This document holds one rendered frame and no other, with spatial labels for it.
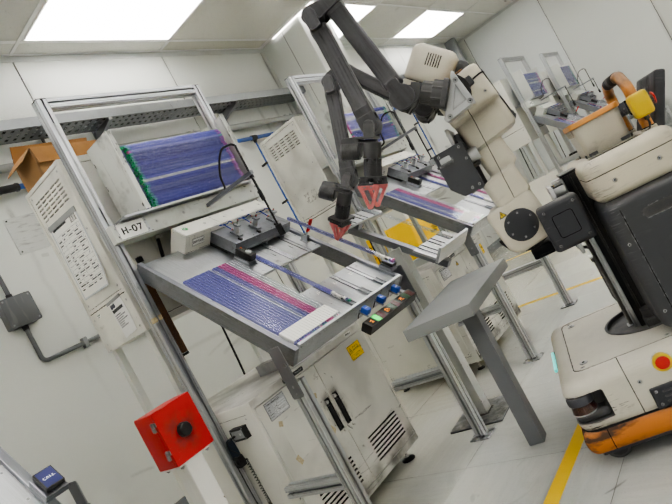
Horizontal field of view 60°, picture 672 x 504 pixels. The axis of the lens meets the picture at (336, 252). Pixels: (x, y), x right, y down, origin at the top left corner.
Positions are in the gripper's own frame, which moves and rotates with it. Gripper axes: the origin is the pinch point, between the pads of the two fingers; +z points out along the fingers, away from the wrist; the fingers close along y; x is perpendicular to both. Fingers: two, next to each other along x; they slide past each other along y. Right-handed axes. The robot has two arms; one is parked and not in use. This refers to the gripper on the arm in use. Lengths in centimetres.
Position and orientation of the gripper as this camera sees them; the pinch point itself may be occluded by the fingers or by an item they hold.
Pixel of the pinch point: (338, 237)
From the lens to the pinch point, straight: 230.3
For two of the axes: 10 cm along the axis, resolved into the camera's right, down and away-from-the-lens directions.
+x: 8.3, 3.4, -4.5
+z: -1.4, 8.9, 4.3
